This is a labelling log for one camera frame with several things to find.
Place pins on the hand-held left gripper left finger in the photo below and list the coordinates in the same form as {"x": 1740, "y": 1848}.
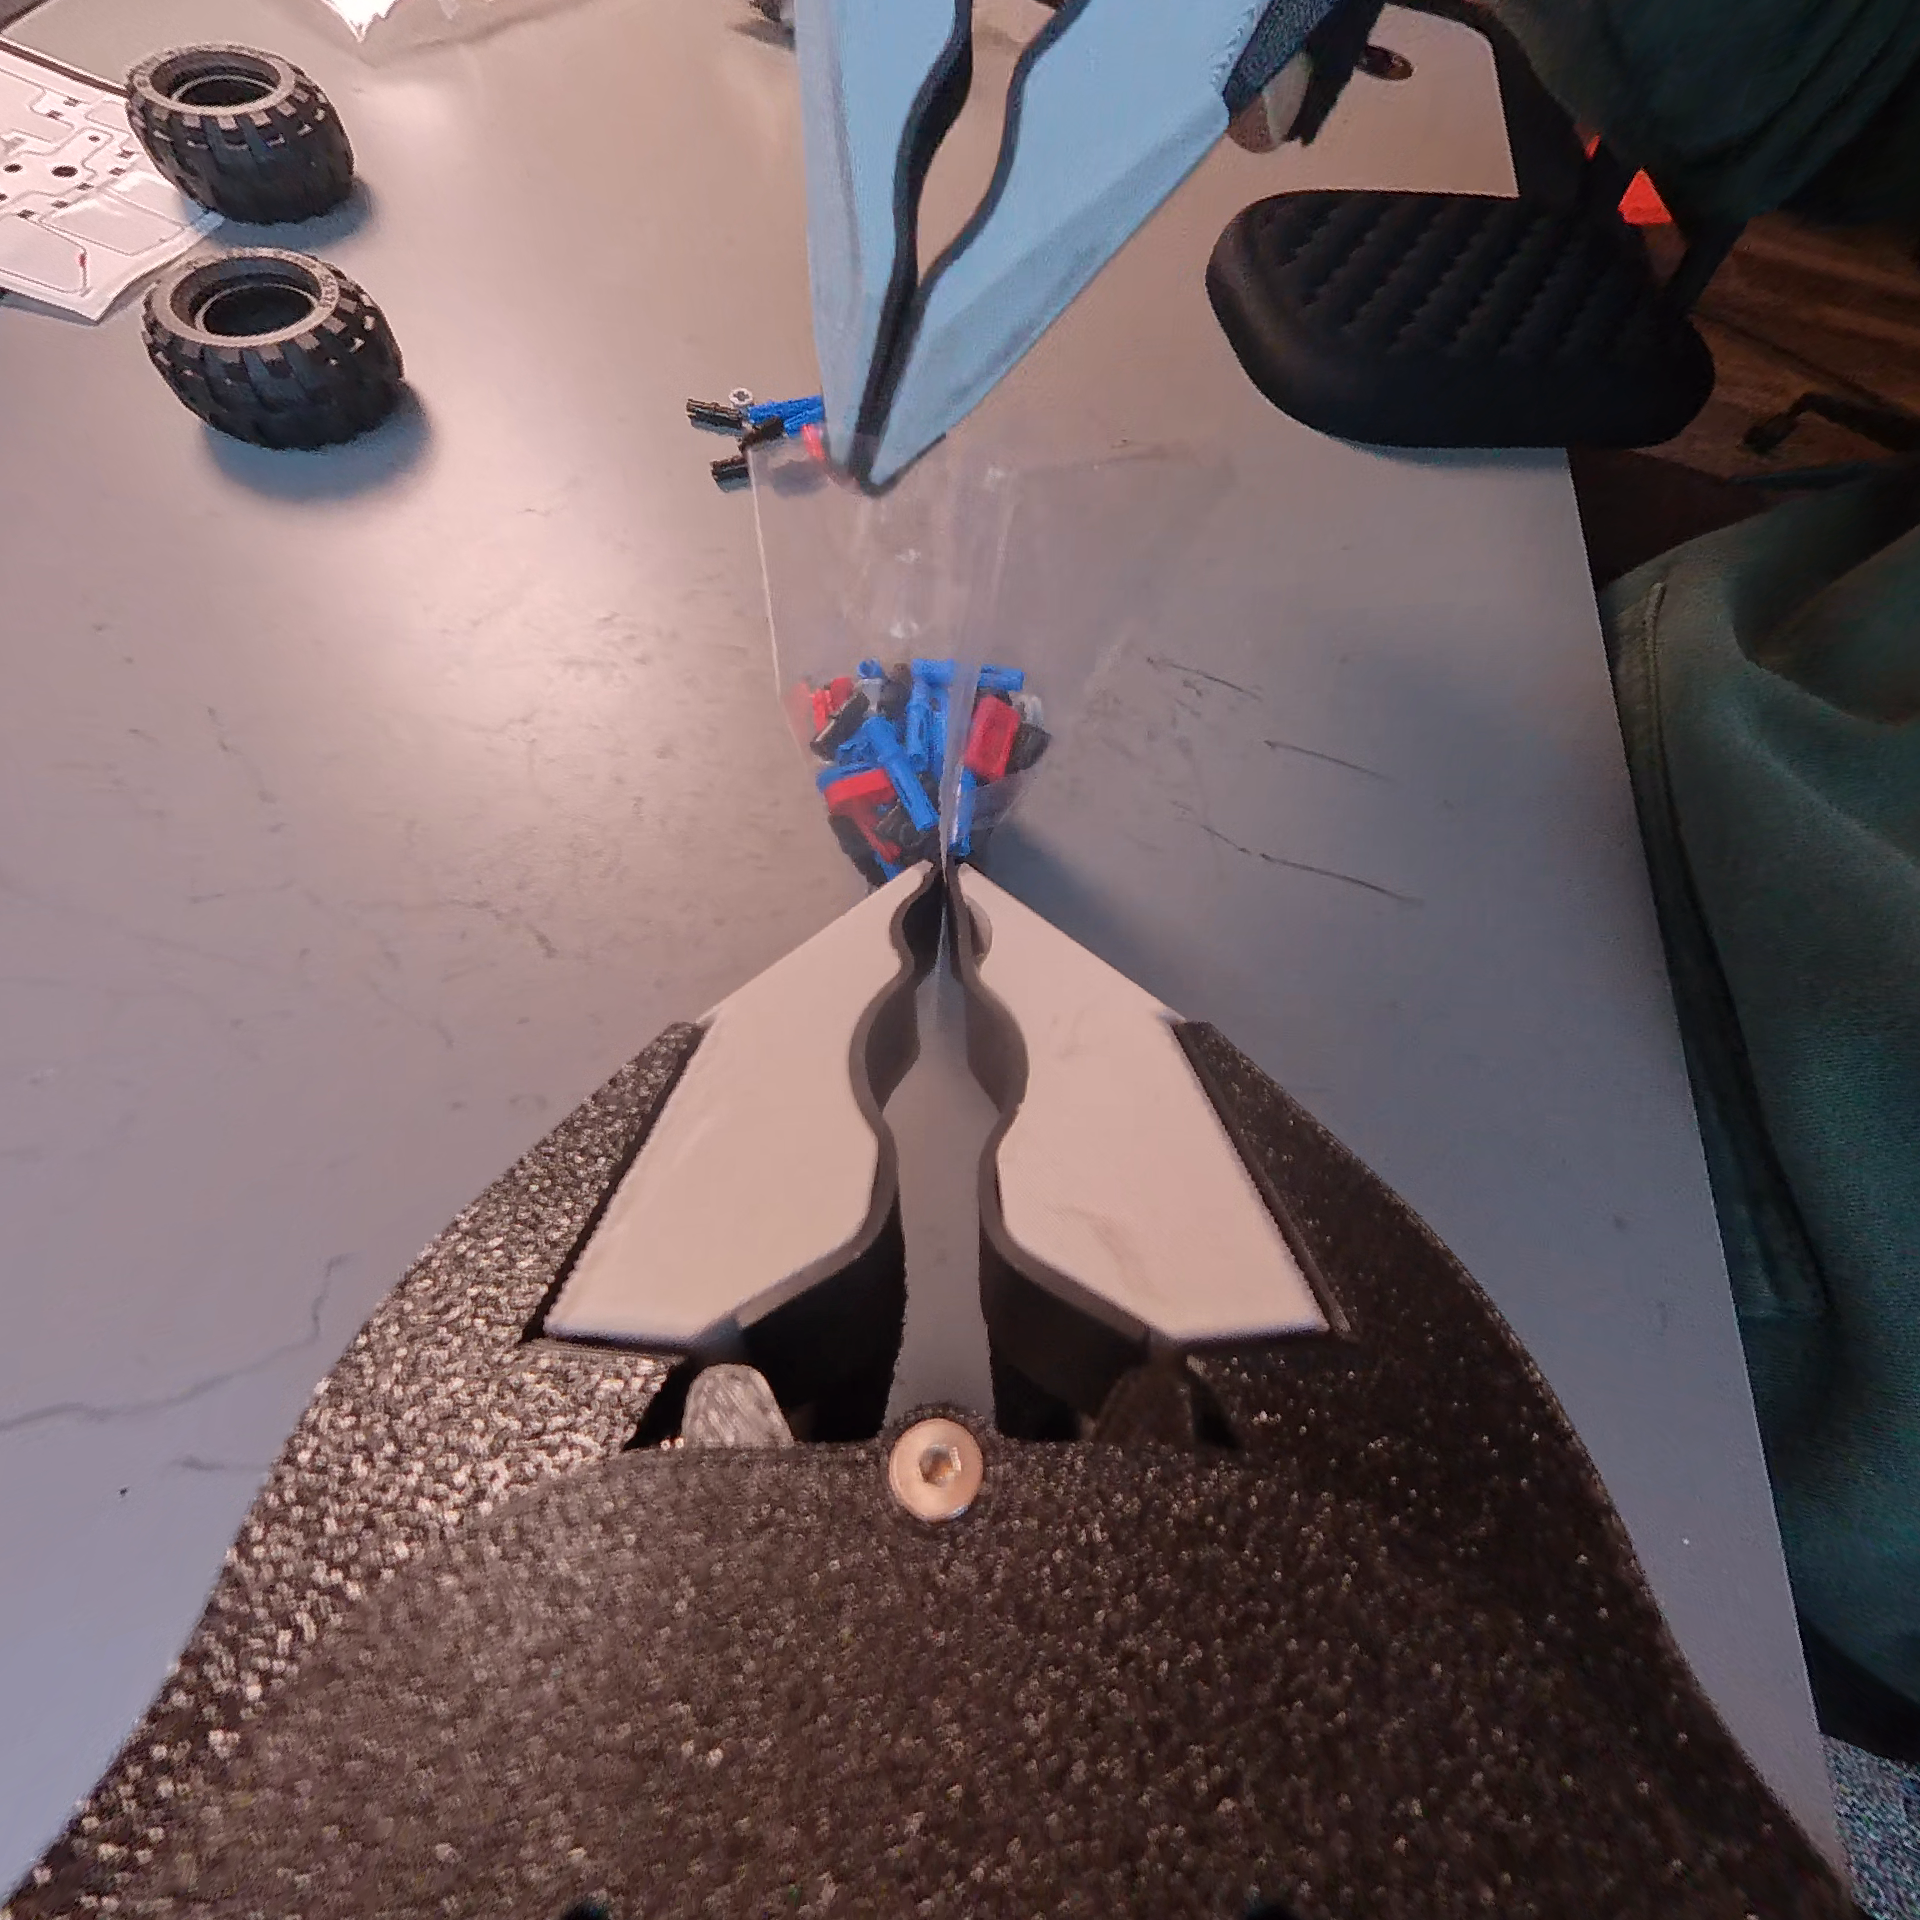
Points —
{"x": 736, "y": 1171}

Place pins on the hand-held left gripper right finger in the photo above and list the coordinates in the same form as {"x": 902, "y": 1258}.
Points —
{"x": 1157, "y": 1171}

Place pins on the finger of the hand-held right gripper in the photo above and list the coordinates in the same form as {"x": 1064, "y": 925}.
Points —
{"x": 855, "y": 182}
{"x": 1079, "y": 151}

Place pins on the large pile of toy pins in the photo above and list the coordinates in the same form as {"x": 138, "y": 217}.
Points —
{"x": 765, "y": 430}

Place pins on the clear plastic bag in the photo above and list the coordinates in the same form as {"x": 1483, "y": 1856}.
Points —
{"x": 1051, "y": 570}
{"x": 451, "y": 14}

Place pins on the small cluster of toy pins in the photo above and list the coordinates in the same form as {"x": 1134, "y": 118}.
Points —
{"x": 915, "y": 750}

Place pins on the black toy tyre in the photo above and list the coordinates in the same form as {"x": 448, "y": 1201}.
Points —
{"x": 196, "y": 376}
{"x": 300, "y": 166}

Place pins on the person's right forearm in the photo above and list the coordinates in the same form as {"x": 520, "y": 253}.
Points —
{"x": 1740, "y": 92}

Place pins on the grey desk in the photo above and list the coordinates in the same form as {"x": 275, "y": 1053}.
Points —
{"x": 359, "y": 900}

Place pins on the black padded armrest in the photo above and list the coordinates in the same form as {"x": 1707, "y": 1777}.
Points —
{"x": 1470, "y": 316}

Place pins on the red bar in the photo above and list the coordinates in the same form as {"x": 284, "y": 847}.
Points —
{"x": 1639, "y": 198}

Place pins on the crumpled clear plastic bag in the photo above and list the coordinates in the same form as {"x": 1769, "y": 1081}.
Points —
{"x": 451, "y": 14}

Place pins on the white sticker sheet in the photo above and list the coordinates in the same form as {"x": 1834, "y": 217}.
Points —
{"x": 73, "y": 197}

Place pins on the person's blue jeans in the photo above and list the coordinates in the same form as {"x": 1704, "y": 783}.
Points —
{"x": 1875, "y": 1816}

